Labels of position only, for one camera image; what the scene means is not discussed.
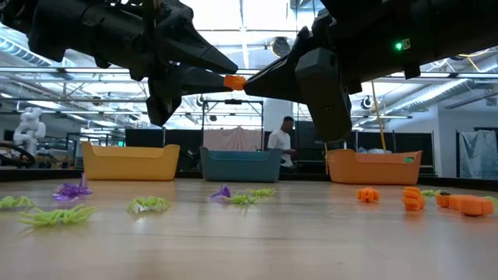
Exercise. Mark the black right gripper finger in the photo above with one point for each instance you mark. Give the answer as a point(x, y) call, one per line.
point(276, 81)

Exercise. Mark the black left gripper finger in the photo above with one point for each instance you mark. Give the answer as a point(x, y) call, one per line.
point(198, 81)
point(198, 50)

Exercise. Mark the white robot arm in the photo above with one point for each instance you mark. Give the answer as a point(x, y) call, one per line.
point(29, 130)

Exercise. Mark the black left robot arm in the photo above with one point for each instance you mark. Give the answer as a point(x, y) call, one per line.
point(58, 23)

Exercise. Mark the person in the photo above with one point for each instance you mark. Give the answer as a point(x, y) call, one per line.
point(280, 142)

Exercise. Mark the black partition panel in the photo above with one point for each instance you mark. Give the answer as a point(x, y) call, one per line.
point(186, 148)
point(408, 142)

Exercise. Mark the pink cloth backdrop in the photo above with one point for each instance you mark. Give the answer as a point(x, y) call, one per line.
point(233, 140)

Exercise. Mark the teal plastic bin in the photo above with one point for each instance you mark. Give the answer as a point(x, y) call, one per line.
point(241, 167)

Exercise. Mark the orange plastic bin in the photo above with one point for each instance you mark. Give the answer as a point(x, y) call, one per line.
point(373, 169)

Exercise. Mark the yellow plastic bin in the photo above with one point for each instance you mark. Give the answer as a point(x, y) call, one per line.
point(128, 163)

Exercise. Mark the grey cover sheet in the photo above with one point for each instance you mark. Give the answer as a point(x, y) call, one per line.
point(479, 153)

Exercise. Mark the black workstation frame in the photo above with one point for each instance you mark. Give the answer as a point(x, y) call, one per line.
point(232, 102)

